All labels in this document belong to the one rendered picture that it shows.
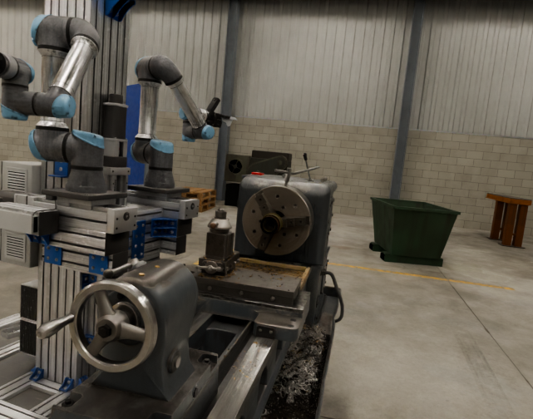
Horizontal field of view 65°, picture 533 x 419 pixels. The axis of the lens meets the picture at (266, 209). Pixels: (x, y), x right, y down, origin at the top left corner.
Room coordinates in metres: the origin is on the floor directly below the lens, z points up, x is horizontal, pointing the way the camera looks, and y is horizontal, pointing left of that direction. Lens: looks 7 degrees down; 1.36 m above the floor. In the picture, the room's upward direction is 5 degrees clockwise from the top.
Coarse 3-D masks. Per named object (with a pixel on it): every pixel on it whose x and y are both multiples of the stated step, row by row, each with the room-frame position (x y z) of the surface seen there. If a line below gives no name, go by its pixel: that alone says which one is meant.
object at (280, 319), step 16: (208, 304) 1.26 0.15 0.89; (224, 304) 1.25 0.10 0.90; (240, 304) 1.24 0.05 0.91; (256, 304) 1.23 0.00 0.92; (272, 304) 1.22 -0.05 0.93; (304, 304) 1.25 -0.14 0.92; (256, 320) 1.14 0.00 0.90; (272, 320) 1.15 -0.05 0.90; (288, 320) 1.17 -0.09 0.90; (304, 320) 1.26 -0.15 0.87; (256, 336) 1.12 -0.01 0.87; (272, 336) 1.11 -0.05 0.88; (288, 336) 1.11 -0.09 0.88
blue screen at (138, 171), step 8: (128, 88) 7.04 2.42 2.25; (136, 88) 6.78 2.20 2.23; (128, 96) 7.03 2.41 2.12; (136, 96) 6.76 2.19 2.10; (128, 104) 7.01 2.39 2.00; (136, 104) 6.75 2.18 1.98; (128, 112) 7.00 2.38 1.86; (136, 112) 6.74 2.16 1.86; (128, 120) 6.99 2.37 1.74; (136, 120) 6.73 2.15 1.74; (128, 128) 6.97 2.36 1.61; (136, 128) 6.71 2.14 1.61; (128, 136) 6.96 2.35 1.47; (128, 144) 6.95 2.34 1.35; (128, 152) 6.93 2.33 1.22; (128, 160) 6.92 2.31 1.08; (136, 168) 6.65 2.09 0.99; (144, 168) 6.43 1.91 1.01; (128, 176) 6.89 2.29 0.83; (136, 176) 6.63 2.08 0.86; (144, 176) 6.39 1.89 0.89; (128, 184) 6.88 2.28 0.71; (136, 184) 6.62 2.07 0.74
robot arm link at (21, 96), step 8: (8, 88) 1.34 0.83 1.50; (16, 88) 1.35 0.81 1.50; (24, 88) 1.37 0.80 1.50; (8, 96) 1.34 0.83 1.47; (16, 96) 1.35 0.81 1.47; (24, 96) 1.35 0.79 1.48; (8, 104) 1.34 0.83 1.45; (16, 104) 1.34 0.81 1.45; (24, 104) 1.34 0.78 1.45; (8, 112) 1.34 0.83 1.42; (16, 112) 1.35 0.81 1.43; (24, 112) 1.36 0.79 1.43; (32, 112) 1.36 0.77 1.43; (24, 120) 1.38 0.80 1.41
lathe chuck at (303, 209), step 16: (272, 192) 1.88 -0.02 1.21; (288, 192) 1.86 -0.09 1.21; (256, 208) 1.89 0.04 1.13; (288, 208) 1.86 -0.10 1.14; (304, 208) 1.84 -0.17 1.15; (256, 224) 1.89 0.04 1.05; (272, 224) 1.96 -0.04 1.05; (256, 240) 1.89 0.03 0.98; (272, 240) 1.87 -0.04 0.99; (288, 240) 1.86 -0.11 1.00; (304, 240) 1.84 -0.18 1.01
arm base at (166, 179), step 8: (152, 168) 2.06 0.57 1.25; (160, 168) 2.06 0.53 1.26; (168, 168) 2.08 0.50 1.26; (152, 176) 2.05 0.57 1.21; (160, 176) 2.05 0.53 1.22; (168, 176) 2.08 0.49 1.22; (144, 184) 2.08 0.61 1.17; (152, 184) 2.04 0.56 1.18; (160, 184) 2.04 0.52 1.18; (168, 184) 2.06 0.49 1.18
